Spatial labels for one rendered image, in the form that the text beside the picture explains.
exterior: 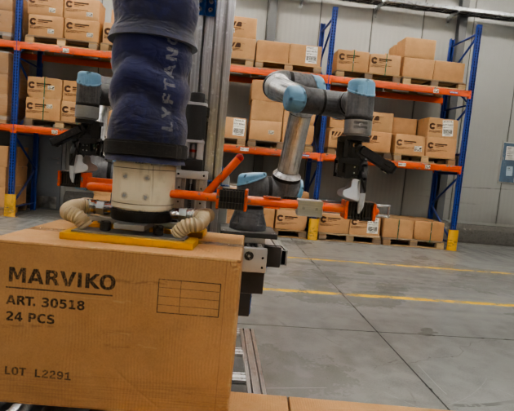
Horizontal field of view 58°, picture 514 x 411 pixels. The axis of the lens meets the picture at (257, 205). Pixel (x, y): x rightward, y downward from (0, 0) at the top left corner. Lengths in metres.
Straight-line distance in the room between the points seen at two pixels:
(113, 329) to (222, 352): 0.27
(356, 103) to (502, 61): 10.46
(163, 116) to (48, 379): 0.71
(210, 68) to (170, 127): 0.83
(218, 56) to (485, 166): 9.71
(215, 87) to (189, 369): 1.23
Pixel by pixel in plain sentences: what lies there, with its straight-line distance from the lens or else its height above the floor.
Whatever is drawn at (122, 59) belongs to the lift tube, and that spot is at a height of 1.54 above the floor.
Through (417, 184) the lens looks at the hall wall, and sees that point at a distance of 10.68.
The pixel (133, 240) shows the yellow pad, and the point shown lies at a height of 1.08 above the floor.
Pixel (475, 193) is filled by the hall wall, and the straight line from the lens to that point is 11.29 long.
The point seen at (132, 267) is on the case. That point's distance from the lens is 1.15.
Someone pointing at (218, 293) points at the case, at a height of 0.99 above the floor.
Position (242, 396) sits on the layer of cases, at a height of 0.54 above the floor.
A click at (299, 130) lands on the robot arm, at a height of 1.44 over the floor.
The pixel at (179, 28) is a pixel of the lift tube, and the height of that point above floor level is 1.63.
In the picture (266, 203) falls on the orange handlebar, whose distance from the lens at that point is 1.26.
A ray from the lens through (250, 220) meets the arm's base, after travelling 1.83.
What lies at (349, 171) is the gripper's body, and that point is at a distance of 1.29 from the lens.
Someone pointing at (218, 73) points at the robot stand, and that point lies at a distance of 2.04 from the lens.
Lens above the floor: 1.30
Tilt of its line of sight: 5 degrees down
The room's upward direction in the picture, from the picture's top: 5 degrees clockwise
